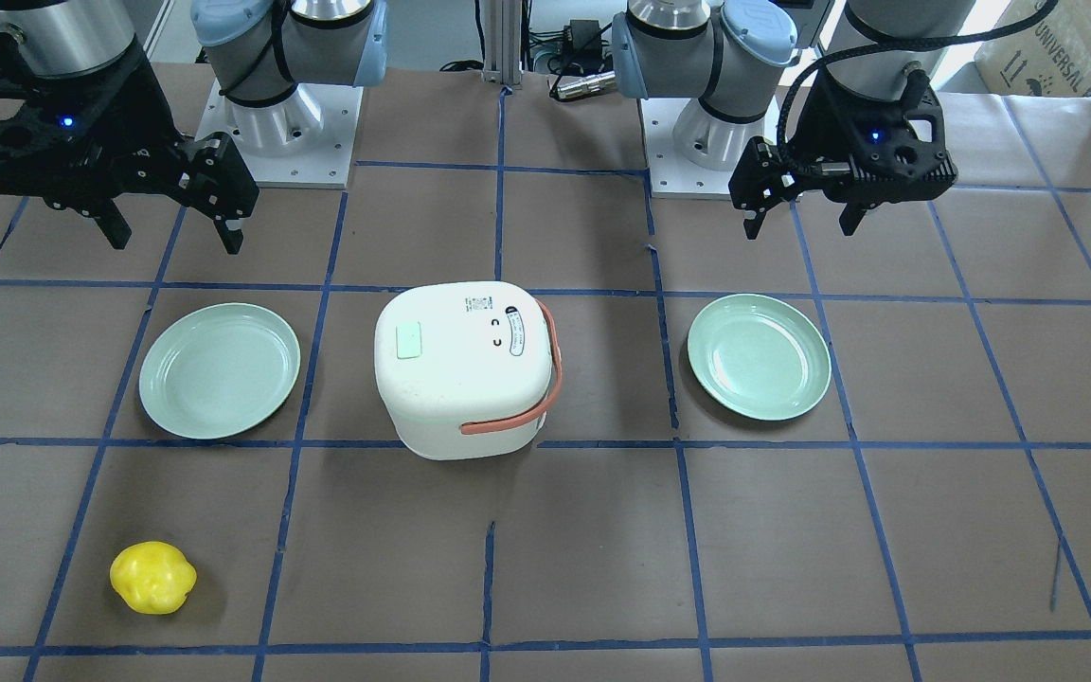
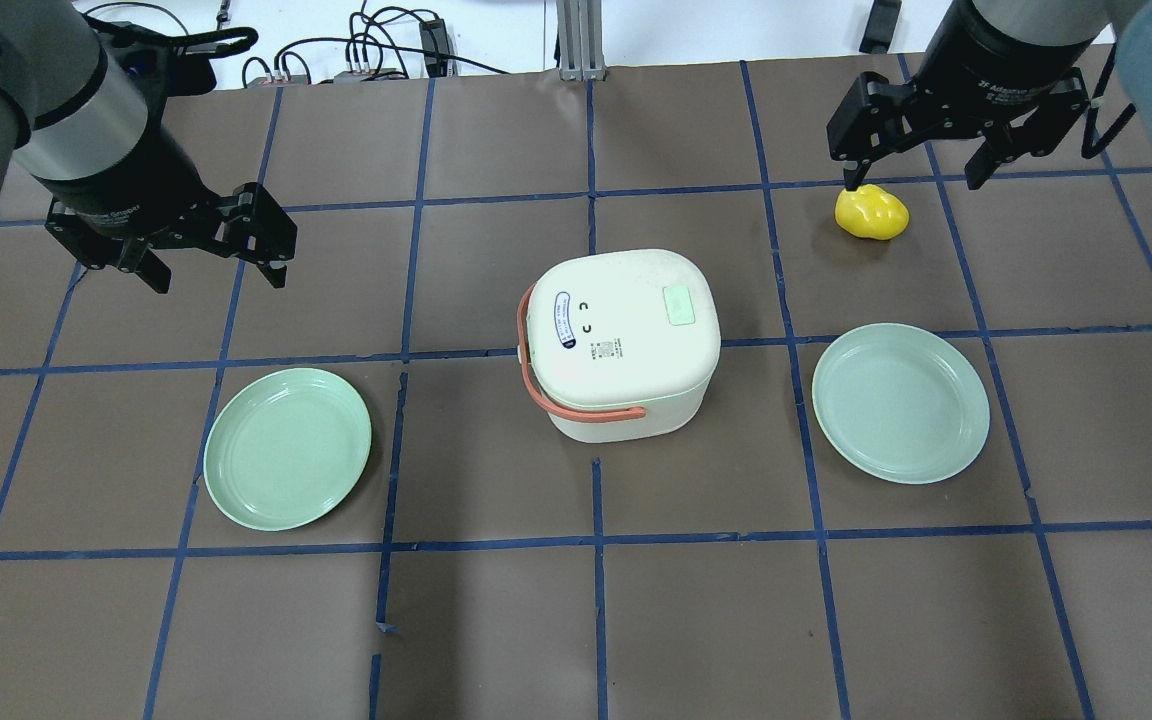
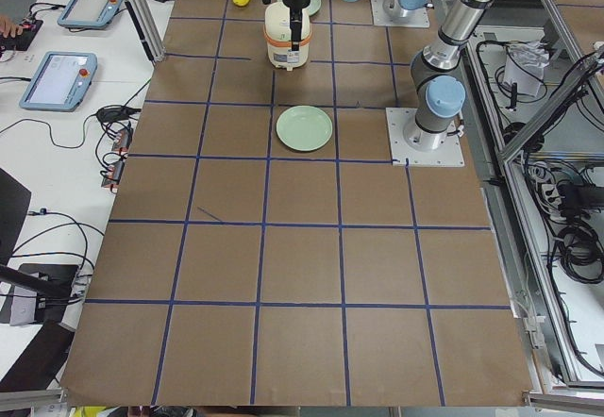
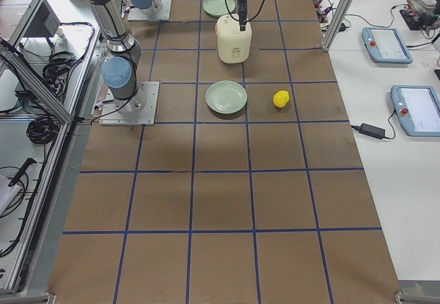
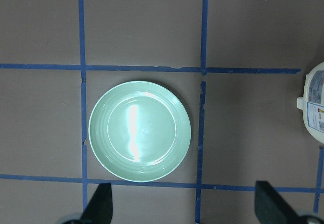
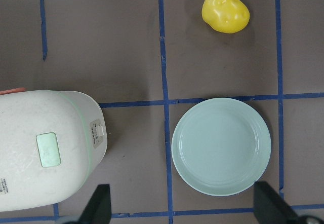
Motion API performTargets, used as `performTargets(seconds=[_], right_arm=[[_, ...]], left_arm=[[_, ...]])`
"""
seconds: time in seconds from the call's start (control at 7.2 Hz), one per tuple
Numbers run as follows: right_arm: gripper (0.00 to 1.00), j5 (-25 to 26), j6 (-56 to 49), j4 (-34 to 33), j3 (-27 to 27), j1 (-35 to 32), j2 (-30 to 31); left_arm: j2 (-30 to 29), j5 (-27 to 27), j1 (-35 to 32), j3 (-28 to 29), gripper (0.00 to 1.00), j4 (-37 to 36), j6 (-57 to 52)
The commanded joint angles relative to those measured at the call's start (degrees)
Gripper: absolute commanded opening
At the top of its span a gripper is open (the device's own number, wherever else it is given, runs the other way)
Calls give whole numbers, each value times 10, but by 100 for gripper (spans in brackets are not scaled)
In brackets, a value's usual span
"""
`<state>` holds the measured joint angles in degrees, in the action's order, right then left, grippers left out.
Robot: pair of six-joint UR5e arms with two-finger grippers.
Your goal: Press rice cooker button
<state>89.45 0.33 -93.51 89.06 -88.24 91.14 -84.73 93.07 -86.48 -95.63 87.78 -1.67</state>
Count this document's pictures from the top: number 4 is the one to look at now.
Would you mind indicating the black box on left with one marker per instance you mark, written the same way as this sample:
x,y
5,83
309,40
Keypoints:
x,y
44,23

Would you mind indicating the brown grid paper mat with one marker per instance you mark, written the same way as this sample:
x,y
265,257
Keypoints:
x,y
264,205

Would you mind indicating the black power adapter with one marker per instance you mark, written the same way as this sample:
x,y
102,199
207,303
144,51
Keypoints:
x,y
372,131

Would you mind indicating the green plate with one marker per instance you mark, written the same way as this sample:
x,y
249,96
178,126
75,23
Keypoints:
x,y
218,8
226,97

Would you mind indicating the aluminium frame post right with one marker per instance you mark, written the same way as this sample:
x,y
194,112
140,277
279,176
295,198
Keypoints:
x,y
335,24

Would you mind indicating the blue teach pendant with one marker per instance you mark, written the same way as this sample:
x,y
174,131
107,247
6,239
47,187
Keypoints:
x,y
417,109
386,46

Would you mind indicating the green plate far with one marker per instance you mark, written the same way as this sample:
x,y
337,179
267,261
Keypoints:
x,y
218,8

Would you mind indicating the yellow lemon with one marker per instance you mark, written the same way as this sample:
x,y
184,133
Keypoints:
x,y
281,98

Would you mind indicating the cream white rice cooker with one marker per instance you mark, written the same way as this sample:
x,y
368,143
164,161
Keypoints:
x,y
233,45

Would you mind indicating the black device with cables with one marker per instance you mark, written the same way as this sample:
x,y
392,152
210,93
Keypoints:
x,y
425,22

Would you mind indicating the aluminium frame left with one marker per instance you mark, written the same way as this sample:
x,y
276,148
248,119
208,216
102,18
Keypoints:
x,y
17,229

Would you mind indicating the upper blue teach pendant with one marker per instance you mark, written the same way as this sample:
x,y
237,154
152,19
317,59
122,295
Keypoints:
x,y
386,46

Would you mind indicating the lower blue teach pendant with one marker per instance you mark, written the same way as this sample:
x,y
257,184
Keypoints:
x,y
417,109

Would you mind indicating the green plate near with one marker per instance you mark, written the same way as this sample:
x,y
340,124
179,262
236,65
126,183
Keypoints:
x,y
226,97

